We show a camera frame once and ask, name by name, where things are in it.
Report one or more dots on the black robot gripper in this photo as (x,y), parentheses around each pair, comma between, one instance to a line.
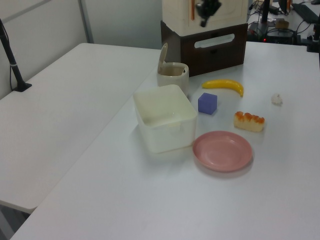
(208,7)

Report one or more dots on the beige round trash can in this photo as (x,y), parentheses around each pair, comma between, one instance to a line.
(175,80)

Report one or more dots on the dark brown drawer box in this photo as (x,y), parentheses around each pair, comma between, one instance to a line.
(212,52)

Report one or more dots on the black stand pole background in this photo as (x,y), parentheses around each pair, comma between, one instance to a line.
(264,11)

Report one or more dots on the yellow toy banana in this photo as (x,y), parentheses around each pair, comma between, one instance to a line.
(225,84)

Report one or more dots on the black electronic device red light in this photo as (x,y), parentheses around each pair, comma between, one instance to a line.
(278,37)

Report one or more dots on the small cardboard box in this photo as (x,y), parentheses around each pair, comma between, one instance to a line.
(281,24)

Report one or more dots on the purple cube block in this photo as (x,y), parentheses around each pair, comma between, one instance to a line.
(207,103)

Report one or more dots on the black keyboard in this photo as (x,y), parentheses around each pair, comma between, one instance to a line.
(305,11)

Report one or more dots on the white square plastic container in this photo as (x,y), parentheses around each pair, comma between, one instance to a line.
(162,117)

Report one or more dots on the crumpled white paper ball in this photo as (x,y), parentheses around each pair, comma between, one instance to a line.
(276,99)

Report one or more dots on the toy bread slice orange topping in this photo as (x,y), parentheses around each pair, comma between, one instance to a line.
(248,122)

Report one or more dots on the black clamp stand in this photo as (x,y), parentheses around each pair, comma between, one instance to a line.
(313,37)

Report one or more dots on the pink round plate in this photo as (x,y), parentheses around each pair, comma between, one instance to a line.
(222,151)

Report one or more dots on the black pole clamp base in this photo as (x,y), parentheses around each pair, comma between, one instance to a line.
(22,87)

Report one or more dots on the black camera stand pole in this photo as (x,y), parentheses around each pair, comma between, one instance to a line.
(10,55)

